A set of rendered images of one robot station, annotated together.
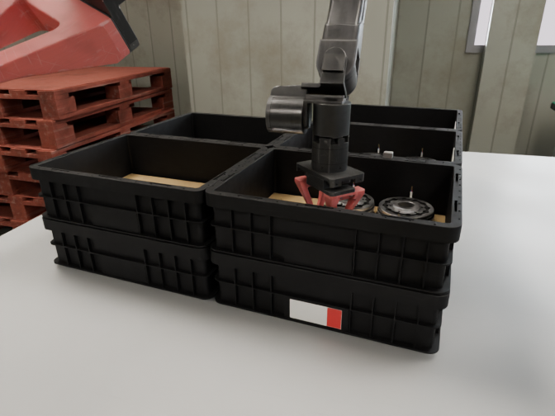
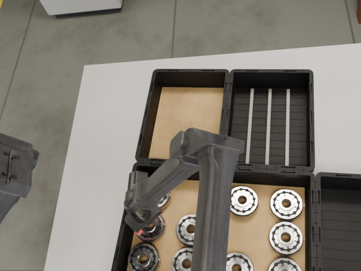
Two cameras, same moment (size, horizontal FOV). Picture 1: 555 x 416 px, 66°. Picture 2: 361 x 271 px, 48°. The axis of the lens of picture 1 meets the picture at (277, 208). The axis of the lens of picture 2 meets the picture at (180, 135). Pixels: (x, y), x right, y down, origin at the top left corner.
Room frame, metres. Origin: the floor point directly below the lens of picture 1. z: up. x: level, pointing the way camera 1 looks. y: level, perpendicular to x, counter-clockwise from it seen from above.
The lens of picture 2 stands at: (0.88, -0.55, 2.15)
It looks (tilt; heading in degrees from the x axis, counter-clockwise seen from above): 59 degrees down; 94
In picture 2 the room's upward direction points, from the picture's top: 20 degrees counter-clockwise
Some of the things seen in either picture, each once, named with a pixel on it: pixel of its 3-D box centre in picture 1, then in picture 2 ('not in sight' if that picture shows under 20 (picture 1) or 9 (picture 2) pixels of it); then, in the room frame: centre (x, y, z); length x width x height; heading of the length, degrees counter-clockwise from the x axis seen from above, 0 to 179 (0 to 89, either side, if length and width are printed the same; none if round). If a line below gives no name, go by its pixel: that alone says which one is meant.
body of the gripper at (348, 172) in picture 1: (329, 156); (140, 212); (0.65, -0.08, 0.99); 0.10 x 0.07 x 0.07; 29
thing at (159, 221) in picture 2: not in sight; (149, 225); (0.65, -0.09, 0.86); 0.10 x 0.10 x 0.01
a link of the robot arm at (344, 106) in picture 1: (327, 117); (135, 204); (0.66, -0.08, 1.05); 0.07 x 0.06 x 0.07; 73
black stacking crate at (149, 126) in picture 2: (158, 184); (186, 121); (0.87, 0.26, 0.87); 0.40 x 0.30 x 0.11; 68
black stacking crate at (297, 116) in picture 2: (225, 148); (268, 124); (1.15, 0.14, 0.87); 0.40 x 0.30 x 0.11; 68
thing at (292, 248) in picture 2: not in sight; (286, 237); (1.06, -0.25, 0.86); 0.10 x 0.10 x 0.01
